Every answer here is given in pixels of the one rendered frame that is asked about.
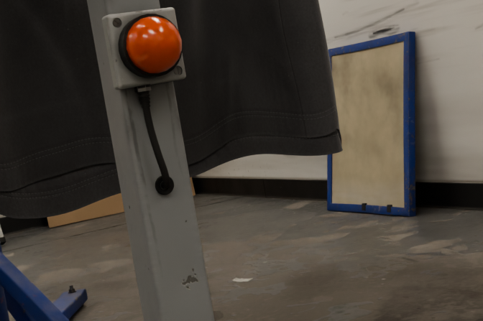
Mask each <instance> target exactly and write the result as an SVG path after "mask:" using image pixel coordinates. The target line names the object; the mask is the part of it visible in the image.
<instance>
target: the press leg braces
mask: <svg viewBox="0 0 483 321"><path fill-rule="evenodd" d="M0 285H1V286H2V287H3V288H4V294H5V298H6V305H7V309H8V311H9V312H10V314H11V315H12V317H13V318H14V319H15V320H16V321H70V320H69V319H68V318H67V317H66V316H65V315H64V314H63V313H62V312H61V311H60V310H59V309H58V308H57V307H56V306H55V305H54V304H53V303H52V302H51V301H50V300H49V299H48V298H47V297H46V296H45V295H44V294H43V293H42V292H41V291H40V290H39V289H38V288H37V287H36V286H35V285H34V284H33V283H32V282H31V281H30V280H28V278H27V277H26V276H25V275H23V273H22V272H21V271H20V270H18V268H17V267H16V266H15V265H13V263H12V262H10V260H8V258H7V257H5V255H3V253H2V252H0Z"/></svg>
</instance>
